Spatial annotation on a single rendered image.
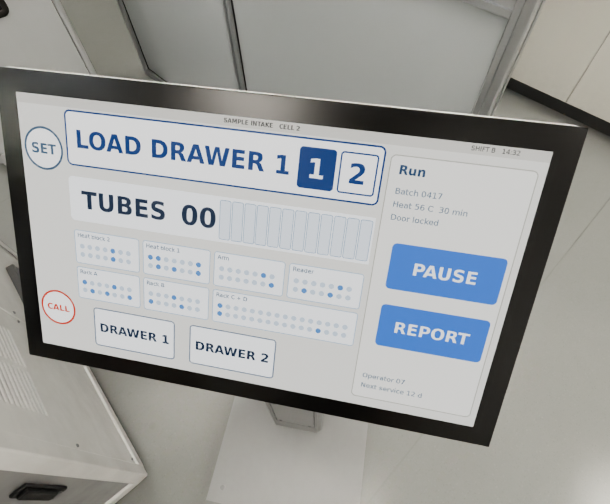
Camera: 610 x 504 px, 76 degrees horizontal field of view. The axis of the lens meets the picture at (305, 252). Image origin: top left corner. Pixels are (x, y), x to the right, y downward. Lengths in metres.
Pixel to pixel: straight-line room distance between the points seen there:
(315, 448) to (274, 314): 1.00
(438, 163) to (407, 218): 0.05
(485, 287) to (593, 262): 1.63
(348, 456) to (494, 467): 0.46
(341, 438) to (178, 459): 0.53
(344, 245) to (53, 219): 0.30
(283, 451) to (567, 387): 0.99
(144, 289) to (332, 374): 0.21
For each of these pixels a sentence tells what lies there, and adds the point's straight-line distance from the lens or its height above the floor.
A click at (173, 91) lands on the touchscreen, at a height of 1.19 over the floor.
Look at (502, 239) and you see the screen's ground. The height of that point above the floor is 1.13.
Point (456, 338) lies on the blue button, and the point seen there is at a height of 1.05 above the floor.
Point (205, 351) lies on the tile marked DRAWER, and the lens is 0.44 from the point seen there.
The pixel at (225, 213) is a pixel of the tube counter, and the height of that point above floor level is 1.12.
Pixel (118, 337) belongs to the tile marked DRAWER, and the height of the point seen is 1.00.
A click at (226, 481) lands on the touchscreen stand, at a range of 1.40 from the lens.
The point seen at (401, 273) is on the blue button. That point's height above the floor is 1.09.
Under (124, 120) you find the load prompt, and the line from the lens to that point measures 0.41.
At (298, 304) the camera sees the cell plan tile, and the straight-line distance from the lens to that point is 0.39.
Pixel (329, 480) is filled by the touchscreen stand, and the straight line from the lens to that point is 1.37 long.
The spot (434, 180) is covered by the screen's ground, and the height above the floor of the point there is 1.16.
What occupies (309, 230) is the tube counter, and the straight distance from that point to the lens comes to 0.36.
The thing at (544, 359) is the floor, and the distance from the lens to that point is 1.69.
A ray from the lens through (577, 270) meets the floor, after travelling 1.95.
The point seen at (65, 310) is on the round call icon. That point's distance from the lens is 0.51.
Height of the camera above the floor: 1.40
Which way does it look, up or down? 57 degrees down
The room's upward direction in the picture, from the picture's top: 2 degrees counter-clockwise
